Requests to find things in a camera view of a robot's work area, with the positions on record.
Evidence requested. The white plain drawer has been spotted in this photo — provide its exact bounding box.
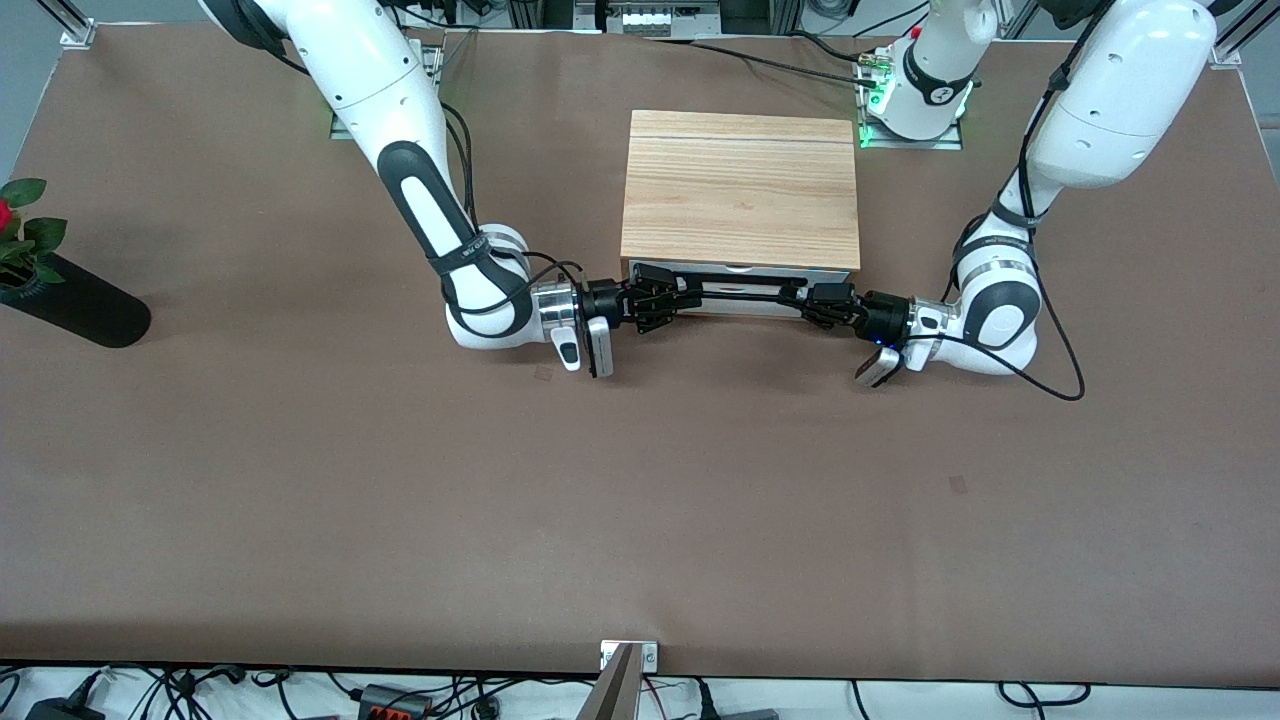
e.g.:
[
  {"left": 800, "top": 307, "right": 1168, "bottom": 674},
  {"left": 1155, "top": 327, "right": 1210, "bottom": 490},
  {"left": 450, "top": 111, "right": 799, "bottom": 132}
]
[{"left": 685, "top": 300, "right": 806, "bottom": 320}]

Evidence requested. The grey control box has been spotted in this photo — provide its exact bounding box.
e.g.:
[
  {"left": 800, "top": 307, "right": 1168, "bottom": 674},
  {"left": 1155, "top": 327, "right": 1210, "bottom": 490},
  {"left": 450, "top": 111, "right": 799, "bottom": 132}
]
[{"left": 574, "top": 0, "right": 723, "bottom": 39}]

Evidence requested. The brown camera mount pole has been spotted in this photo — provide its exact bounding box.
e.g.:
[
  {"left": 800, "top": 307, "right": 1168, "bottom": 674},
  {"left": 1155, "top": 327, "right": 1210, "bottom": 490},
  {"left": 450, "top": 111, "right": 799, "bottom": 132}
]
[{"left": 575, "top": 645, "right": 642, "bottom": 720}]

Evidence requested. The black vase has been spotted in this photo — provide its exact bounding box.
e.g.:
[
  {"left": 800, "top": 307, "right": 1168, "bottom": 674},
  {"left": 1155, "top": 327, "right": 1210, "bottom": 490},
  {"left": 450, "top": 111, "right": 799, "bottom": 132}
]
[{"left": 0, "top": 254, "right": 154, "bottom": 350}]

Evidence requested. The aluminium frame corner post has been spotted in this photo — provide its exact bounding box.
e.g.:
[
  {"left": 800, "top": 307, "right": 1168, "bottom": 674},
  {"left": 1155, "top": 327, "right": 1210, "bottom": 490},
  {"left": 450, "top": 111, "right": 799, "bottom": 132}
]
[
  {"left": 1208, "top": 8, "right": 1253, "bottom": 70},
  {"left": 40, "top": 0, "right": 97, "bottom": 50}
]

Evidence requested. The black looped floor cable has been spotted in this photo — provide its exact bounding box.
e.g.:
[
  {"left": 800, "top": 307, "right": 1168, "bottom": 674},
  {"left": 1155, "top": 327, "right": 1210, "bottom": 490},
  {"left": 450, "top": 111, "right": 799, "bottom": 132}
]
[{"left": 998, "top": 681, "right": 1093, "bottom": 708}]

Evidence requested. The red rose with leaves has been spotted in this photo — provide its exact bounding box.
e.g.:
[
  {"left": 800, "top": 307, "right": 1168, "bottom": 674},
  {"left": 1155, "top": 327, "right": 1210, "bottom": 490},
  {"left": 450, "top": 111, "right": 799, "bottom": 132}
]
[{"left": 0, "top": 177, "right": 70, "bottom": 292}]

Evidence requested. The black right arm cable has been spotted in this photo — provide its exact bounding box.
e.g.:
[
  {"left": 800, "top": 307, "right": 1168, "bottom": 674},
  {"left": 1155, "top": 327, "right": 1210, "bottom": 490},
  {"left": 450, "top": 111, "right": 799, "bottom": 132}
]
[{"left": 438, "top": 98, "right": 587, "bottom": 323}]

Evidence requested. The light wooden drawer cabinet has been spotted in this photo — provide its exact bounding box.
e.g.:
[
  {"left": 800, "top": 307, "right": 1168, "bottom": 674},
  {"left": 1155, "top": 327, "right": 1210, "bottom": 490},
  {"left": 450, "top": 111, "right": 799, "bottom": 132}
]
[{"left": 620, "top": 109, "right": 862, "bottom": 322}]

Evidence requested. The black orange power adapter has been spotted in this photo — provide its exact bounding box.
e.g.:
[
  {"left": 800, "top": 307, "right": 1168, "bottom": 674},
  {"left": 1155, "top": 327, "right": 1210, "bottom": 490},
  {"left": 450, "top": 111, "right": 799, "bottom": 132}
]
[{"left": 357, "top": 684, "right": 434, "bottom": 720}]

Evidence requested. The white drawer with black handle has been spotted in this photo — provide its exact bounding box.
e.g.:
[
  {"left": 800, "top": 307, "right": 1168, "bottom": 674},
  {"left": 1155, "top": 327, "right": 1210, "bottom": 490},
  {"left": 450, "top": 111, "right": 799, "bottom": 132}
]
[{"left": 628, "top": 259, "right": 852, "bottom": 305}]

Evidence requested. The black cable on table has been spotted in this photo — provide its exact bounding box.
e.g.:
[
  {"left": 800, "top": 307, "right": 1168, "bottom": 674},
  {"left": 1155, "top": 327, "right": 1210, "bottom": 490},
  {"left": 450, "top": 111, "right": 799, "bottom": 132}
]
[{"left": 640, "top": 36, "right": 883, "bottom": 85}]

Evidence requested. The small metal bracket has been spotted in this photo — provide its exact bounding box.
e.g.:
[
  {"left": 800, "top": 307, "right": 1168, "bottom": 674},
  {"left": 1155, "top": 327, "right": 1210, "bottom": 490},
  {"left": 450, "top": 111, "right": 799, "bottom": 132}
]
[{"left": 600, "top": 640, "right": 660, "bottom": 673}]

